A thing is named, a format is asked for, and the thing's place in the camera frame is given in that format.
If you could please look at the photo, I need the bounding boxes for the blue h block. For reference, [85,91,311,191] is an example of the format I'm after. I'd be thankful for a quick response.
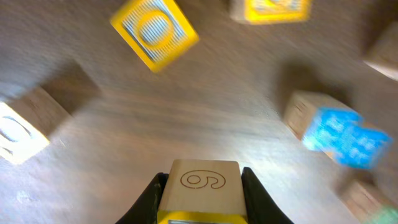
[283,90,393,169]
[340,180,397,224]

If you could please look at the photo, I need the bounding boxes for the red 9 block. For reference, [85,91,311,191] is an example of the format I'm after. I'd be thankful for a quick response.
[364,21,397,81]

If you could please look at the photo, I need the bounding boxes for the blue H block left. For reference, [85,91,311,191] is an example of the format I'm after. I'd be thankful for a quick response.
[283,90,393,169]

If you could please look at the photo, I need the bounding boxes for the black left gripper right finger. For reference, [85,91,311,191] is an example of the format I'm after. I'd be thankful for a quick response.
[241,167,293,224]

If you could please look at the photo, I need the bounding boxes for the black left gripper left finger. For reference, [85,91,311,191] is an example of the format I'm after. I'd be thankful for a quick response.
[116,172,169,224]

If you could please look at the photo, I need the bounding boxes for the yellow block mid left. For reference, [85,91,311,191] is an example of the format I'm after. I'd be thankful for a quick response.
[229,0,312,25]

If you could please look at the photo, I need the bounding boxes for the yellow 6 block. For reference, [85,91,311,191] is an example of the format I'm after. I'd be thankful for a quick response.
[157,159,248,224]

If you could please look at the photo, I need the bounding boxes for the yellow S block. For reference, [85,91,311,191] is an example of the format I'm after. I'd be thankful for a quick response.
[1,87,70,164]

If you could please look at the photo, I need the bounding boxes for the yellow block near gripper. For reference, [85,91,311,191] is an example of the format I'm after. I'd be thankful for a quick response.
[110,0,199,72]

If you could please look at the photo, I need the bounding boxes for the blue H block right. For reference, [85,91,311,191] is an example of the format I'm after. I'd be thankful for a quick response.
[340,180,397,224]

